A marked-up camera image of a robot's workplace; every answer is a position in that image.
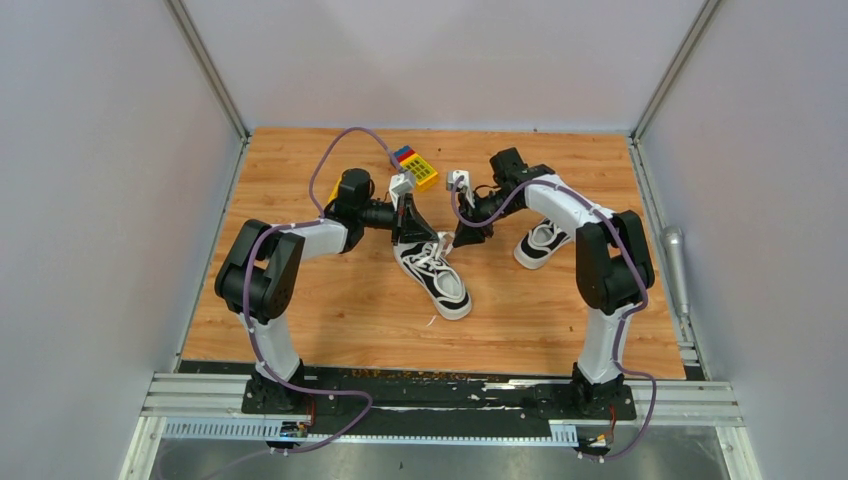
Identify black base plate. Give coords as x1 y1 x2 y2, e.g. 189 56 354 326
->
177 360 639 439

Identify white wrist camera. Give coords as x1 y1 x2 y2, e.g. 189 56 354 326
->
446 170 475 208
388 170 416 209

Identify black white sneaker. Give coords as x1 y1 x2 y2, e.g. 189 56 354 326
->
513 218 572 270

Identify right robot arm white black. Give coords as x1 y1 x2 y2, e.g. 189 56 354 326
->
446 148 655 418

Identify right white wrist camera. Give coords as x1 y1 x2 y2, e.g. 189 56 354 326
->
446 170 475 208

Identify grey metal cylinder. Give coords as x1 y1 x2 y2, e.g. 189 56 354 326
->
661 226 691 317

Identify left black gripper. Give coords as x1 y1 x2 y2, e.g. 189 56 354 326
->
359 194 439 247

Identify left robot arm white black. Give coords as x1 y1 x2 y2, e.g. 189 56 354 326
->
214 168 436 413

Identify white shoe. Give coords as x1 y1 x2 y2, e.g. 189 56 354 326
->
393 242 472 321

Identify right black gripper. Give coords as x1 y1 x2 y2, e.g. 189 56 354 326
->
453 190 521 249

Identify yellow triangle toy block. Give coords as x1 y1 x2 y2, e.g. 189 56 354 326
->
327 178 341 204

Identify colourful toy block stack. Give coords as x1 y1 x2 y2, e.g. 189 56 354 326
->
394 145 439 192

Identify aluminium frame rail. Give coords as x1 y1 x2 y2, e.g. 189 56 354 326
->
140 372 266 419

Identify white slotted cable duct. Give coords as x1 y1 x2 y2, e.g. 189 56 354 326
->
162 417 579 446

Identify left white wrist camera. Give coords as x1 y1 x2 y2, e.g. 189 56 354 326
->
388 170 416 209

